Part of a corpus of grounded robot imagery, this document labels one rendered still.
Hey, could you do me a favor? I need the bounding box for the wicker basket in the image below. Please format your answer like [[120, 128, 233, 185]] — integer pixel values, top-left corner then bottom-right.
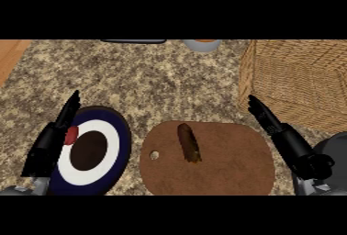
[[238, 39, 347, 134]]

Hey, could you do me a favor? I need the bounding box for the grey cup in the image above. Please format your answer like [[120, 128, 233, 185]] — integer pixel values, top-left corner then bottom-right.
[[182, 39, 223, 52]]

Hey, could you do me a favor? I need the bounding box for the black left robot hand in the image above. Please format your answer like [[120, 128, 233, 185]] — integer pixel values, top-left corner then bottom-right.
[[21, 89, 83, 179]]

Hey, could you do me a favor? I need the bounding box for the small red object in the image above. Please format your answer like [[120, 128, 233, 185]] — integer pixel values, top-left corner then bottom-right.
[[64, 126, 80, 146]]

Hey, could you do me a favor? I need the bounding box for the brown wooden cutting board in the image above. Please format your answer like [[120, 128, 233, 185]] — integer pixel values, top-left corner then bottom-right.
[[139, 120, 276, 196]]

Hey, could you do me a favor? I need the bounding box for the blue white ringed plate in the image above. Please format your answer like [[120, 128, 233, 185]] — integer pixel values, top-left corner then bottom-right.
[[47, 106, 133, 196]]

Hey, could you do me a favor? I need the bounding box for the dark flat object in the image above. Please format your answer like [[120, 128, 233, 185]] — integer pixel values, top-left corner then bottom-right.
[[99, 39, 169, 44]]

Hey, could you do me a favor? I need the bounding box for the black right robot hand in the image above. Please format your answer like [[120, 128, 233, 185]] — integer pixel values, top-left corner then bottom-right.
[[247, 94, 337, 181]]

